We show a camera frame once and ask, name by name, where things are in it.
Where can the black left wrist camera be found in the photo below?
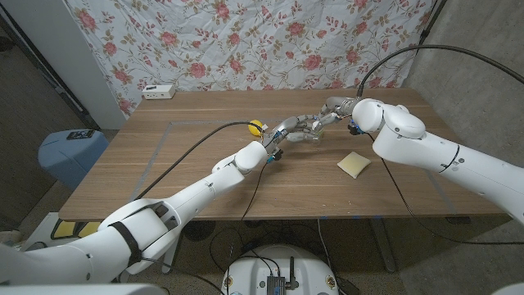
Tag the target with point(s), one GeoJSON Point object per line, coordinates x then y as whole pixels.
{"type": "Point", "coordinates": [275, 155]}

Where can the white table leg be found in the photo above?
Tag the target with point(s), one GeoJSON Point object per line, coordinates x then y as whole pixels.
{"type": "Point", "coordinates": [170, 264]}

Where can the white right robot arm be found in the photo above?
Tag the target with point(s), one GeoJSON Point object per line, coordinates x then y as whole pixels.
{"type": "Point", "coordinates": [430, 151]}

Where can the floral print backdrop cloth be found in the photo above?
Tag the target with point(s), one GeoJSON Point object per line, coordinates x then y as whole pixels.
{"type": "Point", "coordinates": [245, 41]}

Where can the grey white sneaker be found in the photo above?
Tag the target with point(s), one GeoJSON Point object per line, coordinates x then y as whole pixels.
{"type": "Point", "coordinates": [34, 246]}

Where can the yellow black floor sticker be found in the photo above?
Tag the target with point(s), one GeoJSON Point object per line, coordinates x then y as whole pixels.
{"type": "Point", "coordinates": [75, 228]}

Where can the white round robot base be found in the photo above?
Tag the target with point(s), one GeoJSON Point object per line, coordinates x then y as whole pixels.
{"type": "Point", "coordinates": [249, 270]}

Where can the white power strip box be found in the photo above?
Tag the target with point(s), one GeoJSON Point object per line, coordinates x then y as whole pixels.
{"type": "Point", "coordinates": [159, 92]}

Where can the blue grey bin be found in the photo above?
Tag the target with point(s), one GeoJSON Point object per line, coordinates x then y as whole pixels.
{"type": "Point", "coordinates": [69, 160]}

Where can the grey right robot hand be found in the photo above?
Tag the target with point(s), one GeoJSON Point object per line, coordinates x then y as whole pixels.
{"type": "Point", "coordinates": [340, 105]}

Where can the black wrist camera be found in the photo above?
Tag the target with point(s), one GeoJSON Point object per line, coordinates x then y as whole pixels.
{"type": "Point", "coordinates": [354, 128]}
{"type": "Point", "coordinates": [275, 155]}

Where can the black stand pole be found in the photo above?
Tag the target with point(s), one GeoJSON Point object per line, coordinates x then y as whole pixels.
{"type": "Point", "coordinates": [430, 22]}

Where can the black flat device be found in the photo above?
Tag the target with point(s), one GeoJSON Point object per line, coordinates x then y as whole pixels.
{"type": "Point", "coordinates": [80, 134]}

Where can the black antenna module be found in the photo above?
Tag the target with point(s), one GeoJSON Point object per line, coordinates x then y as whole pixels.
{"type": "Point", "coordinates": [275, 284]}

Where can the yellow toy lemon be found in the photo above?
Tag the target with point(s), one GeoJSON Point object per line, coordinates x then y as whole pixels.
{"type": "Point", "coordinates": [254, 127]}

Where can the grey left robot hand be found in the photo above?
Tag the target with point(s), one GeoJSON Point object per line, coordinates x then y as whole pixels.
{"type": "Point", "coordinates": [288, 123]}

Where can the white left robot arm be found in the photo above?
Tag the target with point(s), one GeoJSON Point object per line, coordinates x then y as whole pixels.
{"type": "Point", "coordinates": [192, 196]}

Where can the clear medicine bottle white cap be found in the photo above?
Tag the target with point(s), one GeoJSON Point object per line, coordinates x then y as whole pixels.
{"type": "Point", "coordinates": [315, 138]}

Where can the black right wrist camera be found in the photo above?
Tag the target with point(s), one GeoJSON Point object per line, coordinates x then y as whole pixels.
{"type": "Point", "coordinates": [354, 128]}

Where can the grey table leg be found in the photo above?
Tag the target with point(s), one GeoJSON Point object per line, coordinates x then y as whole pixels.
{"type": "Point", "coordinates": [384, 246]}

